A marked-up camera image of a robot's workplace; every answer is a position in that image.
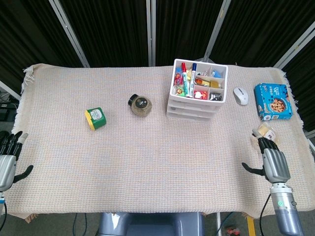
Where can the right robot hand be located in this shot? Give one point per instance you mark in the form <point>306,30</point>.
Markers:
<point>275,164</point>

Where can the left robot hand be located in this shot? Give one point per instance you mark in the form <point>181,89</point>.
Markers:
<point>6,164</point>

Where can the transparent drawer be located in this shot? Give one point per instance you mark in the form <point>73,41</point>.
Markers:
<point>192,111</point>
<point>194,104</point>
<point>189,117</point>

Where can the white drawer organizer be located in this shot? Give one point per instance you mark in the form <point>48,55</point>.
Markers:
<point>172,98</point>

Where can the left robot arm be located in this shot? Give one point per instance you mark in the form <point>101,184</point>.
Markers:
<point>2,196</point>

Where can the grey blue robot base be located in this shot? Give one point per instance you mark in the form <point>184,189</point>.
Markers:
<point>147,225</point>

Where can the blue cookie box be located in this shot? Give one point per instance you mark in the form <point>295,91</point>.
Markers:
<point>273,102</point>

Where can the red and white snack packets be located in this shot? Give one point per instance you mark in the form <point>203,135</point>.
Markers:
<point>200,94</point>

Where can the clear bag of crackers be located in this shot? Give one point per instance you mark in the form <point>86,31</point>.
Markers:
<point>263,129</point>

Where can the white computer mouse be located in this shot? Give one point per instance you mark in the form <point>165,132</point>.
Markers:
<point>241,96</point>

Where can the black binder clips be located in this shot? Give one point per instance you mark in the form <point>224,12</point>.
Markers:
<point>216,97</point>

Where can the green container yellow lid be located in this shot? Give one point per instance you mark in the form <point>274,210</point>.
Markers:
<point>97,119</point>

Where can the blue packet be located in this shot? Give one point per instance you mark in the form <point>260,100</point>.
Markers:
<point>217,73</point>

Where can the red and yellow packet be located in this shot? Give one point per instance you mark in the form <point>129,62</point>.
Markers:
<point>203,81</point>

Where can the blue cap marker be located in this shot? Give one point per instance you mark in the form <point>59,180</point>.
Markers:
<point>193,78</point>

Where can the red cap marker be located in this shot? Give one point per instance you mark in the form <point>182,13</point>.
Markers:
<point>185,79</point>

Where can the beige woven tablecloth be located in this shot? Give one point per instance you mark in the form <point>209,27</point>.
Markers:
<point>147,159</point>

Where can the round glass jar black lid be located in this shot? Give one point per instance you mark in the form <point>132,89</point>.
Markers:
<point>141,105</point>

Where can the grey screen frame post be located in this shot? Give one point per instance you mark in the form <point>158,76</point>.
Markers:
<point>9,89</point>
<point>70,34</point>
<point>216,32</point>
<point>150,32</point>
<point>295,44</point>

